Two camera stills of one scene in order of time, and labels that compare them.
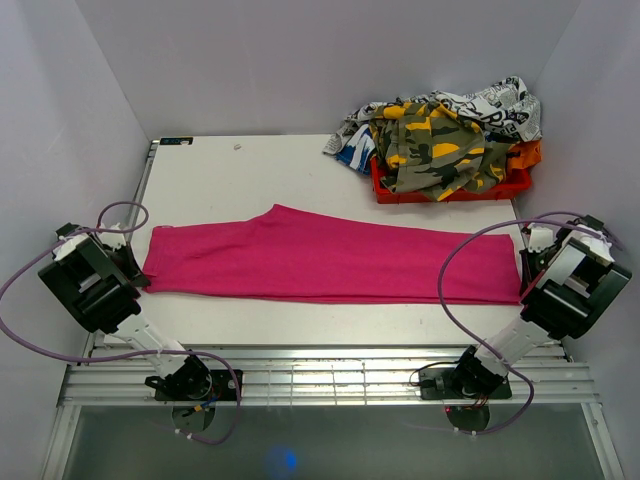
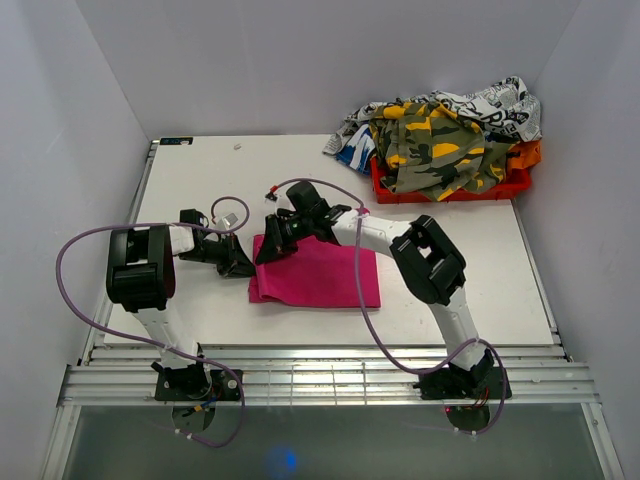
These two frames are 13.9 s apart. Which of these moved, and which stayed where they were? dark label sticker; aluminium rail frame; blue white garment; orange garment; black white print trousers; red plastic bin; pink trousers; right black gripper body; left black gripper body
Moved: pink trousers; right black gripper body; left black gripper body
Stayed: blue white garment; aluminium rail frame; black white print trousers; red plastic bin; orange garment; dark label sticker
